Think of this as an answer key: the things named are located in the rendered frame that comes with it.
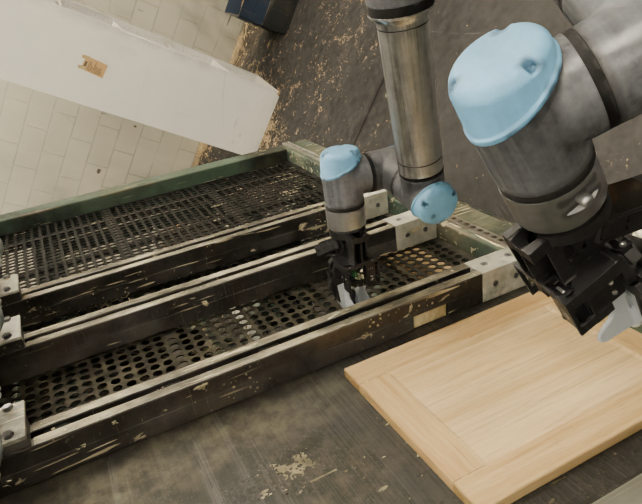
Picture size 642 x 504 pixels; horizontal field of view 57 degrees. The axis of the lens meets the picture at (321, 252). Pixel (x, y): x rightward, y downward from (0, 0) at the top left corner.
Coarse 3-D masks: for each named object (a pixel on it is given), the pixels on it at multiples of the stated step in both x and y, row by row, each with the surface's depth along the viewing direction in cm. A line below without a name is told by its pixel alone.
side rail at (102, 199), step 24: (192, 168) 230; (216, 168) 228; (240, 168) 232; (96, 192) 217; (120, 192) 215; (144, 192) 219; (192, 192) 227; (0, 216) 205; (24, 216) 203; (48, 216) 207; (72, 216) 210
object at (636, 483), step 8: (632, 480) 76; (640, 480) 76; (624, 488) 75; (632, 488) 75; (640, 488) 75; (608, 496) 74; (616, 496) 74; (624, 496) 74; (632, 496) 74; (640, 496) 74
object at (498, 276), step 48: (432, 288) 120; (480, 288) 124; (288, 336) 111; (336, 336) 111; (384, 336) 116; (144, 384) 102; (192, 384) 101; (240, 384) 105; (0, 432) 90; (48, 432) 94; (96, 432) 96; (144, 432) 99; (0, 480) 91
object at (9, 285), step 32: (384, 192) 174; (256, 224) 163; (288, 224) 163; (320, 224) 168; (160, 256) 151; (192, 256) 154; (224, 256) 158; (0, 288) 137; (32, 288) 143; (64, 288) 142; (96, 288) 145; (128, 288) 149; (32, 320) 141
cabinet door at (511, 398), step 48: (432, 336) 114; (480, 336) 112; (528, 336) 110; (576, 336) 109; (624, 336) 106; (384, 384) 103; (432, 384) 101; (480, 384) 100; (528, 384) 98; (576, 384) 97; (624, 384) 96; (432, 432) 91; (480, 432) 90; (528, 432) 89; (576, 432) 87; (624, 432) 87; (480, 480) 82; (528, 480) 80
